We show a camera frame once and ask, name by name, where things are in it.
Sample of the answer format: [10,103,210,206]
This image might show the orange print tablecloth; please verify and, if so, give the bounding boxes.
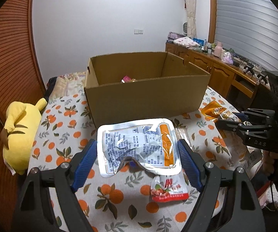
[27,85,263,232]

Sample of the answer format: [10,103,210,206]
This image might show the yellow plush toy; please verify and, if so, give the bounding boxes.
[0,98,47,175]

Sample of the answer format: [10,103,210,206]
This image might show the white orange snack pouch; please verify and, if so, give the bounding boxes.
[97,118,182,177]

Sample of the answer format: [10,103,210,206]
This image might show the orange snack packet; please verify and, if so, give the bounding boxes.
[201,100,241,123]

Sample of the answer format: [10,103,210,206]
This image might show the window roller blind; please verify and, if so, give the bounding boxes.
[215,0,278,71]

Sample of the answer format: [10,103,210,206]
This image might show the brown cardboard box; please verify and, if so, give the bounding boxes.
[84,52,210,128]

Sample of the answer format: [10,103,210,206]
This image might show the purple tissue pack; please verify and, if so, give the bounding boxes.
[222,51,233,65]

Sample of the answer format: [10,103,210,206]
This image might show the wooden louvered wardrobe door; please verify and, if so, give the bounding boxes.
[0,0,45,231]

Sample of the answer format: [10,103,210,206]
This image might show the wooden sideboard cabinet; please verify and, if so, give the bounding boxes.
[165,41,269,108]

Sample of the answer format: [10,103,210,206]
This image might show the white red duck snack pouch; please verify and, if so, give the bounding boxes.
[150,171,189,203]

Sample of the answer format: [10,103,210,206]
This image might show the wall switch plate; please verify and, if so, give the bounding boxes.
[134,29,143,35]

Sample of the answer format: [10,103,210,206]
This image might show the pink snack packet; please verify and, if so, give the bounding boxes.
[121,75,136,83]

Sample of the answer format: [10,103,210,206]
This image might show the folded dotted cloth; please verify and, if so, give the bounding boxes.
[174,37,200,48]

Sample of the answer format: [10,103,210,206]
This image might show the white patterned curtain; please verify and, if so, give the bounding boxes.
[185,0,197,38]

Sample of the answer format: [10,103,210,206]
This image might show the pink bottle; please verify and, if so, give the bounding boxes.
[213,42,223,58]

